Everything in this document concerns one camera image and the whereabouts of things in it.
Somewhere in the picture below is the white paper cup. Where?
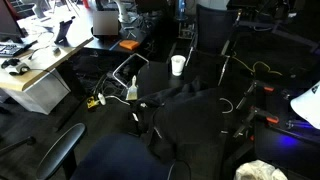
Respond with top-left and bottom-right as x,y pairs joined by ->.
170,54 -> 187,77

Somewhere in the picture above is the black jacket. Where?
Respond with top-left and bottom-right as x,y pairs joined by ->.
128,77 -> 234,164

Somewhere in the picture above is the orange flat object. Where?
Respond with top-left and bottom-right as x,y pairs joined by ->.
118,39 -> 141,51

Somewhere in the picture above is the white power plug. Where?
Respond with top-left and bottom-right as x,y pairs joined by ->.
97,92 -> 107,106

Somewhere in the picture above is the yellow power plug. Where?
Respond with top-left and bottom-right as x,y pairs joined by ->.
86,95 -> 100,109

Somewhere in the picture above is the mesh back office chair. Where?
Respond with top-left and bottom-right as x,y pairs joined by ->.
69,133 -> 174,180

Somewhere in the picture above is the black chair with silver rods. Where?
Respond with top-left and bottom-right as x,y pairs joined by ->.
184,3 -> 242,88

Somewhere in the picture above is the blue bottle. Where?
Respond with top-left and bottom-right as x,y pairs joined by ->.
176,0 -> 187,21

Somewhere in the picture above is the grey box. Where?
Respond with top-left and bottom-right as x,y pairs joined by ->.
92,10 -> 120,37

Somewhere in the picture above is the white curved stand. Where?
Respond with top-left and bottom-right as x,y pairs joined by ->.
113,0 -> 138,24

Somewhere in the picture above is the black phone stand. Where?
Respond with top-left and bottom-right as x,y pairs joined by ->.
53,15 -> 77,46

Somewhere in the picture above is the white desk cabinet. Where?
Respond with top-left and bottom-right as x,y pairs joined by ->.
4,68 -> 72,116

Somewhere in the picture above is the light wooden desk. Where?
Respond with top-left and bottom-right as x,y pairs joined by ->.
0,3 -> 95,93

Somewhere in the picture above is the grey computer mouse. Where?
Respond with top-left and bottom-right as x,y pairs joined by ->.
8,62 -> 31,76

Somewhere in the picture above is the black computer mouse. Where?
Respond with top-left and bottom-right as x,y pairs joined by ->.
0,58 -> 20,69

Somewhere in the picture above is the black keyboard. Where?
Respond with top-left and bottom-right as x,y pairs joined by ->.
0,42 -> 24,58

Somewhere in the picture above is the black computer monitor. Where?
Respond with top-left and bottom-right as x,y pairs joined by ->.
0,0 -> 29,44

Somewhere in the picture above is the long white cable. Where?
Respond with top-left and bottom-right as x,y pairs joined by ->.
104,94 -> 132,107

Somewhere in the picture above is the bent silver metal tube frame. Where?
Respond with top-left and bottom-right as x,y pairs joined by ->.
112,52 -> 150,89

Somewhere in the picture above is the short white cable loop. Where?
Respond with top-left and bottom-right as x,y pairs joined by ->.
219,97 -> 234,115

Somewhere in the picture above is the yellow cable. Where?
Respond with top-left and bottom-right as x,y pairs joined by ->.
229,54 -> 284,77

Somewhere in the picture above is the black clamp with orange handle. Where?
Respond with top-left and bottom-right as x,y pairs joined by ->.
232,106 -> 281,139
235,79 -> 276,111

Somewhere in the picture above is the black metal frame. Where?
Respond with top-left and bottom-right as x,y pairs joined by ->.
238,8 -> 320,54

